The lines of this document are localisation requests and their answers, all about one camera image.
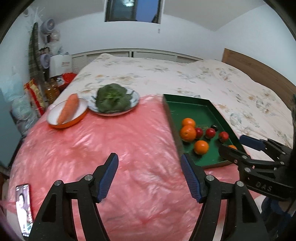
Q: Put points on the light blue suitcase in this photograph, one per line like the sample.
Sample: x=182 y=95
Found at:
x=9 y=135

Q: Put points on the amber oil bottle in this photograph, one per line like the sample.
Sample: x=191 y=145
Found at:
x=51 y=90

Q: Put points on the white radiator cover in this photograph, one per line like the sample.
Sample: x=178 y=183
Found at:
x=80 y=60

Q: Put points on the red plastic bag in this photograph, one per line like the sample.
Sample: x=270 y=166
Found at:
x=64 y=80

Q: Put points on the orange carrot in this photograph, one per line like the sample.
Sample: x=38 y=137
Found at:
x=69 y=109

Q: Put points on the dark framed window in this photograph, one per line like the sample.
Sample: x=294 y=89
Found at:
x=148 y=11

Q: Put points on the plaid scarf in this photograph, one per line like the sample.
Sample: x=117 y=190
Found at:
x=35 y=68

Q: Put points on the pink plastic sheet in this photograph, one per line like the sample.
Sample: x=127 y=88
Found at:
x=148 y=199

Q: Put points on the wooden headboard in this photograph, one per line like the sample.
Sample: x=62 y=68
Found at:
x=262 y=74

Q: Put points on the white coat rack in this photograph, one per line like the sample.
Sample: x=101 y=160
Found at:
x=34 y=15

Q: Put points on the white striped plate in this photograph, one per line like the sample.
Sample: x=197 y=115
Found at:
x=134 y=101

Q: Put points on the smartphone with red case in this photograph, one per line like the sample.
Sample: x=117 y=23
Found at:
x=23 y=209

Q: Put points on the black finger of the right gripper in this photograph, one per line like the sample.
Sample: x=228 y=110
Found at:
x=243 y=160

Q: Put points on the orange rimmed white bowl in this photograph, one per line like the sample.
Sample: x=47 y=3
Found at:
x=78 y=116

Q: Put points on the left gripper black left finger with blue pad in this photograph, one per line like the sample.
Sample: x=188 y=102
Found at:
x=55 y=218

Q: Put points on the upper purple fan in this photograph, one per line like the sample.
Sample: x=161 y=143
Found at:
x=47 y=26

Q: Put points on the dark purple plum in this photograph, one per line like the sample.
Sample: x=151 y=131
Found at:
x=214 y=127

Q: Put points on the green rectangular tray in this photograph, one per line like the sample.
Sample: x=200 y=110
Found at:
x=204 y=113

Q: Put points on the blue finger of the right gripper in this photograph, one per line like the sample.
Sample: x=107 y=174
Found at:
x=259 y=143

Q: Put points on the large orange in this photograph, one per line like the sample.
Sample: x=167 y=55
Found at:
x=232 y=146

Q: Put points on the lower purple fan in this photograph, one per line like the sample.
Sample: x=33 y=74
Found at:
x=45 y=60

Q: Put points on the small red apple top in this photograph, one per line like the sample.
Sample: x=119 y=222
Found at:
x=199 y=133

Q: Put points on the green leafy vegetable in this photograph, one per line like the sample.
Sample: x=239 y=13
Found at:
x=113 y=98

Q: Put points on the purple fan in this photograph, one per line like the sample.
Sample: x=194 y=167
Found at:
x=45 y=60
x=47 y=26

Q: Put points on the white cardboard box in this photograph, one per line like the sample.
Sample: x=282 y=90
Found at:
x=60 y=64

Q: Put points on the white plastic bags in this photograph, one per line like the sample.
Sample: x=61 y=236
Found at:
x=18 y=101

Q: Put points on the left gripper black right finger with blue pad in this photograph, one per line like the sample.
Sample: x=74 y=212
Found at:
x=242 y=219

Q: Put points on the floral bed quilt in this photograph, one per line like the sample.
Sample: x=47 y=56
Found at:
x=185 y=78

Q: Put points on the red yellow rice sack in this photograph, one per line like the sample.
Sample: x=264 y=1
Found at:
x=36 y=99

